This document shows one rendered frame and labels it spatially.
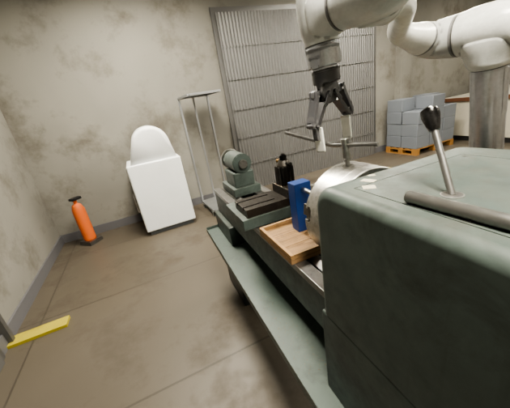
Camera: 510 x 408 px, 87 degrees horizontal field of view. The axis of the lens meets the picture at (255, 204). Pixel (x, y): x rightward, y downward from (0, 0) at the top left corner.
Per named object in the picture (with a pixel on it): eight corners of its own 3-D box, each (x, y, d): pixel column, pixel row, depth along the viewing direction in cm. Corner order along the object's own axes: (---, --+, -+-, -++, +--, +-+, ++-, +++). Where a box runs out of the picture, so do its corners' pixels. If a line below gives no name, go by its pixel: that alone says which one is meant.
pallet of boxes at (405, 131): (420, 142, 610) (423, 93, 573) (452, 144, 549) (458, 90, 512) (385, 152, 574) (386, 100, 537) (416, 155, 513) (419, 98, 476)
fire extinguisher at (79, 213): (104, 235, 389) (87, 192, 365) (102, 242, 364) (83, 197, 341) (82, 241, 379) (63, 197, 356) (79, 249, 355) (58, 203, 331)
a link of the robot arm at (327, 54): (297, 51, 72) (301, 75, 75) (325, 41, 65) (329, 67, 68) (318, 47, 77) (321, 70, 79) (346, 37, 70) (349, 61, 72)
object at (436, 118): (447, 130, 50) (449, 103, 48) (435, 133, 49) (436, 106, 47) (427, 129, 53) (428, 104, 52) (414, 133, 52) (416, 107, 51)
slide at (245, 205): (320, 196, 147) (319, 188, 145) (247, 218, 133) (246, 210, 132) (302, 189, 163) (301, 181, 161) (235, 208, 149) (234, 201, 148)
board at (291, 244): (366, 235, 113) (366, 227, 111) (291, 265, 102) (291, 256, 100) (323, 214, 139) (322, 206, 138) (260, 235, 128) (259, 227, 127)
